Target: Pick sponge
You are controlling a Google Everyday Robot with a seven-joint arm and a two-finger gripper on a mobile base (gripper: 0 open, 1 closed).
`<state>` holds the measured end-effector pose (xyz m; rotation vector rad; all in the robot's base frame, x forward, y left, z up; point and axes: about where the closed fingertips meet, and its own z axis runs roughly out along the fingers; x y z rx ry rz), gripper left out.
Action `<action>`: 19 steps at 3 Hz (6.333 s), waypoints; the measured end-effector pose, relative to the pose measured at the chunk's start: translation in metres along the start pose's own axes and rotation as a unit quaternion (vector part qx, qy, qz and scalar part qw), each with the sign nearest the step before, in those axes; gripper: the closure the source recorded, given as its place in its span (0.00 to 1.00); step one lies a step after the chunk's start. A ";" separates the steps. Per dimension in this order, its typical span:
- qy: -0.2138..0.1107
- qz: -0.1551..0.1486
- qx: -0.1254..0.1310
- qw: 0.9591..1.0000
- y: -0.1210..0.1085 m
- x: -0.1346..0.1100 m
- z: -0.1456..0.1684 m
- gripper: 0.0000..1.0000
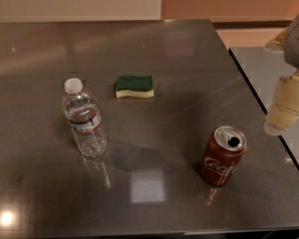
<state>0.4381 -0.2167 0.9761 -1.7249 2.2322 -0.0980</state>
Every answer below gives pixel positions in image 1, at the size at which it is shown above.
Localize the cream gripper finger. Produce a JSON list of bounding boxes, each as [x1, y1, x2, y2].
[[263, 69, 299, 136]]

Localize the green and yellow sponge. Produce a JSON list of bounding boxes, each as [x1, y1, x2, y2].
[[116, 75, 154, 99]]

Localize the grey side table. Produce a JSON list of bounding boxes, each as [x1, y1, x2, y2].
[[229, 47, 299, 170]]

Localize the red cola can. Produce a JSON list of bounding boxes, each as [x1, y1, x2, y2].
[[200, 125, 247, 186]]

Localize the clear plastic water bottle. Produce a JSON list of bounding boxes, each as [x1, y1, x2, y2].
[[62, 78, 107, 158]]

